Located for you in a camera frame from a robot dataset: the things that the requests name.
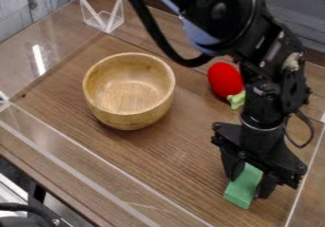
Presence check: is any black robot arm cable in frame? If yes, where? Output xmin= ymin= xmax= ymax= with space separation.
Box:
xmin=282 ymin=109 xmax=315 ymax=149

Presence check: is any black cable bottom left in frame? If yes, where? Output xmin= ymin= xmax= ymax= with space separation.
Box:
xmin=0 ymin=200 xmax=56 ymax=227

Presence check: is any clear acrylic corner bracket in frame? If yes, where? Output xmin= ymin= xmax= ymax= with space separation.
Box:
xmin=78 ymin=0 xmax=124 ymax=33

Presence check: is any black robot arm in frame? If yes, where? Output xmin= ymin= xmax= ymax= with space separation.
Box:
xmin=129 ymin=0 xmax=311 ymax=199

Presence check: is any brown wooden bowl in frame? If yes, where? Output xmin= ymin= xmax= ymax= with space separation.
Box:
xmin=82 ymin=52 xmax=175 ymax=130

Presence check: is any green rectangular block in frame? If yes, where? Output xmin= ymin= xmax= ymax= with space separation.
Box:
xmin=223 ymin=163 xmax=262 ymax=209

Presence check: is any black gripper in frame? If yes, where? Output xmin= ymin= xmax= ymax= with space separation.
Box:
xmin=211 ymin=122 xmax=307 ymax=199

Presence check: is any red toy strawberry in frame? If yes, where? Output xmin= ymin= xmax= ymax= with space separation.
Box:
xmin=208 ymin=62 xmax=244 ymax=110

